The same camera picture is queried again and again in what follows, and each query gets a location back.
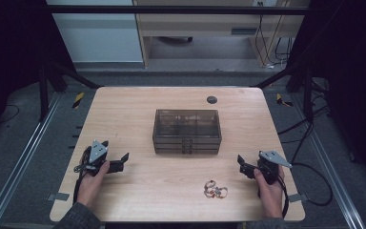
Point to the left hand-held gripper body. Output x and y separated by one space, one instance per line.
97 152

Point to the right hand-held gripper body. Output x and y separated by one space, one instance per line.
271 159

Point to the smoky plastic drawer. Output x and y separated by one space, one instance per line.
171 146
171 151
171 140

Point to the smoky transparent drawer box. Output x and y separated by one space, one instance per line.
187 122

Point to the person's left hand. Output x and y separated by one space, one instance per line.
90 187

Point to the person's right hand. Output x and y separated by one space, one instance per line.
271 198

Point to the grey tape piece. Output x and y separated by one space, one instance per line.
57 196
298 197

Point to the yellow black striped tape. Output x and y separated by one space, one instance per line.
280 99

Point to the dark round table grommet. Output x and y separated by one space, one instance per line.
212 99

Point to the white cabinet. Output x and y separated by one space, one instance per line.
98 38

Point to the dark curtain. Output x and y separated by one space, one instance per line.
352 63
9 47

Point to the metal floor rail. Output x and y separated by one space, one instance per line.
330 171
22 159

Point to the black slanted frame stand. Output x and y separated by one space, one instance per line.
44 95
308 95

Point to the black horizontal frame bar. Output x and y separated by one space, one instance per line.
171 9

